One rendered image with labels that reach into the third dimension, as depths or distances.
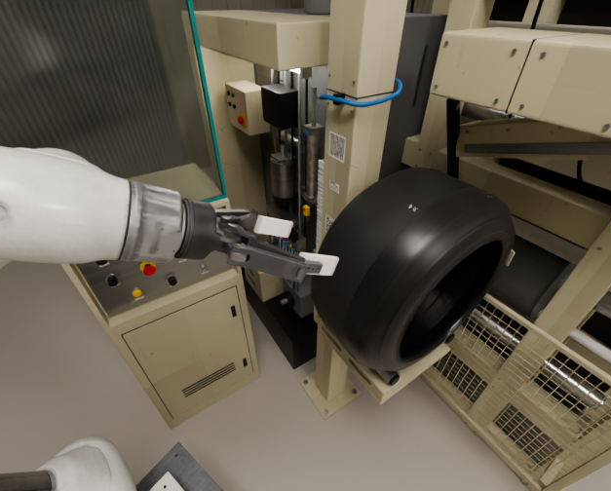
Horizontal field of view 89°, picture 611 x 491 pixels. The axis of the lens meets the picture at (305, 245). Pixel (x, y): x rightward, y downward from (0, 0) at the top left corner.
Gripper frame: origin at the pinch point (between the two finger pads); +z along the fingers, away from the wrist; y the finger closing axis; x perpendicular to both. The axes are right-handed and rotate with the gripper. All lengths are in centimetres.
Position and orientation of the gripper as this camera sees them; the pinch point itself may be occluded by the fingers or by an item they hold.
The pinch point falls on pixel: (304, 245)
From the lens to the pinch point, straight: 50.7
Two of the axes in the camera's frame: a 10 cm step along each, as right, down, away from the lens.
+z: 7.8, 1.1, 6.2
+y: 5.2, 4.4, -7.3
